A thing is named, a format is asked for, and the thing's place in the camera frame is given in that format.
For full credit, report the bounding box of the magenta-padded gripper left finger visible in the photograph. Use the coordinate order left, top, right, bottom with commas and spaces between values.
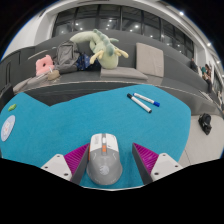
41, 143, 93, 186

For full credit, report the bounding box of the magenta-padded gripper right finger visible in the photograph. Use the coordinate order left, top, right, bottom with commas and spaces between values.
132, 142, 184, 185

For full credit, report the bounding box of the grey and white computer mouse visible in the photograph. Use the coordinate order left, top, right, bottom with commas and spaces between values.
86, 132, 124, 186

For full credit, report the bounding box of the round pale blue mouse pad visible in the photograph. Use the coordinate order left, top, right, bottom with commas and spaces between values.
0, 114, 17, 143

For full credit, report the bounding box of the white marker with black cap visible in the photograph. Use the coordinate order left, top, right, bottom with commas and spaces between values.
126, 93, 153, 114

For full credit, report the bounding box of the white marker with blue cap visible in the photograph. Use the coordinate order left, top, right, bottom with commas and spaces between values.
133, 92, 161, 108

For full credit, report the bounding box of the black bag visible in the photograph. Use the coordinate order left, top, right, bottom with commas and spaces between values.
198, 112, 213, 136

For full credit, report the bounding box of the beige woven basket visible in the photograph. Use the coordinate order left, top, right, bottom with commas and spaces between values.
47, 69, 61, 81

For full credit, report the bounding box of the round grey seat cushion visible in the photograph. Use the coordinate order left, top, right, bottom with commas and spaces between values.
13, 74, 51, 93

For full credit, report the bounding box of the flat grey seat cushion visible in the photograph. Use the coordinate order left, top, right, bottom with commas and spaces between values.
99, 66, 149, 81

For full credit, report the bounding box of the black suitcase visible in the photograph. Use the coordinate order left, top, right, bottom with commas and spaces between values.
0, 83, 15, 111

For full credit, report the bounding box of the dark blue patterned bag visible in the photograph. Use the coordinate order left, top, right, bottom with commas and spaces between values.
75, 53, 101, 72

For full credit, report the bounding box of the person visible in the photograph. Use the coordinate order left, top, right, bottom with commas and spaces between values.
199, 63, 214, 94

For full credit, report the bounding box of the pink plush cushion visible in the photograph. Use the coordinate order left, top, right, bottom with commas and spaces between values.
35, 54, 55, 77

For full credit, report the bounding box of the upright grey cushion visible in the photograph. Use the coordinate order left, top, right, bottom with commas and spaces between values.
135, 42, 165, 78

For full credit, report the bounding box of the green dragon plush toy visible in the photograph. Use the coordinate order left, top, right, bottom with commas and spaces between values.
69, 28, 130, 70

